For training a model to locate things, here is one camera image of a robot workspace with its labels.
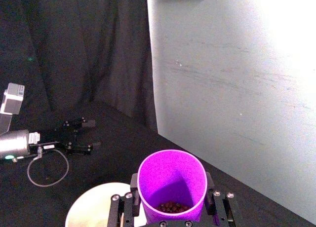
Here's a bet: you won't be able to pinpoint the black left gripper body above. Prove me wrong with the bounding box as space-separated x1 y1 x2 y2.
28 127 78 153

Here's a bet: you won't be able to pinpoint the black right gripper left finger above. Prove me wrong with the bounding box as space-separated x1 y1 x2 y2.
107 173 142 227

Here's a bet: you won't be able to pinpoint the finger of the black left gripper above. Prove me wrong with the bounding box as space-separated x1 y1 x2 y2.
65 141 102 156
55 116 96 134

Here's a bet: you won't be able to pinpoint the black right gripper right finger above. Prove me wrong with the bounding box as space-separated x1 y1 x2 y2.
204 172 244 227

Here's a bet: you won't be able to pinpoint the purple plastic cup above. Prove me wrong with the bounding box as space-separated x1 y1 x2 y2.
137 150 208 224

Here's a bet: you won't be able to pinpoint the white round plate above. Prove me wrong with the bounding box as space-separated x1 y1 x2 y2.
65 182 149 227

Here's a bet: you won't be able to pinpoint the brown beans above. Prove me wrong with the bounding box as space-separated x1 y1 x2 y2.
155 201 191 213

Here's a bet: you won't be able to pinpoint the black table cloth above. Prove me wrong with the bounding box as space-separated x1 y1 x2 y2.
0 0 316 227

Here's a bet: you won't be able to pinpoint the thin looped gripper cable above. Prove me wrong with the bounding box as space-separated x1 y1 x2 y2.
27 148 70 188

